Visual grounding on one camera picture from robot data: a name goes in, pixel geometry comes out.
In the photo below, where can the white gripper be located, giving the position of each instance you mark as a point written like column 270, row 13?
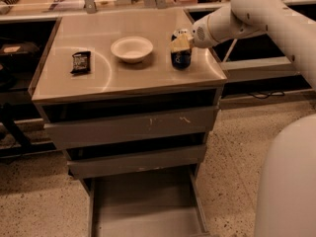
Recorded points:
column 199, row 34

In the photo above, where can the blue pepsi can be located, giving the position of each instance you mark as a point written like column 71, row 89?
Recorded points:
column 181, row 59

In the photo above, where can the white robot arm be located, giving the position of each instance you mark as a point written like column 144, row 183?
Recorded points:
column 286, row 199

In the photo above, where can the grey drawer cabinet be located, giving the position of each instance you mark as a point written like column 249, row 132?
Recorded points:
column 114, row 88

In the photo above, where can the grey top drawer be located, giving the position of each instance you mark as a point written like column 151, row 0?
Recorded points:
column 99, row 131

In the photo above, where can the grey middle drawer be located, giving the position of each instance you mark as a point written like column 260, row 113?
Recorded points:
column 137, row 162

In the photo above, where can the grey open bottom drawer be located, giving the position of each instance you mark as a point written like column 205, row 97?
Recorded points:
column 158, row 203

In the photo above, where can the white paper bowl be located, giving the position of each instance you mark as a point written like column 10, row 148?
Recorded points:
column 132, row 49

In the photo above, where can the grey low shelf right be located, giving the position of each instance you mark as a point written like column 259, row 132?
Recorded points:
column 258, row 69

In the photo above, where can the dark snack bar wrapper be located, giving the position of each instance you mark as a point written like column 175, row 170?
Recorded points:
column 81, row 62

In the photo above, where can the black bag on shelf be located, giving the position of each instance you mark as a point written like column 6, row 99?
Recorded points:
column 21, row 56

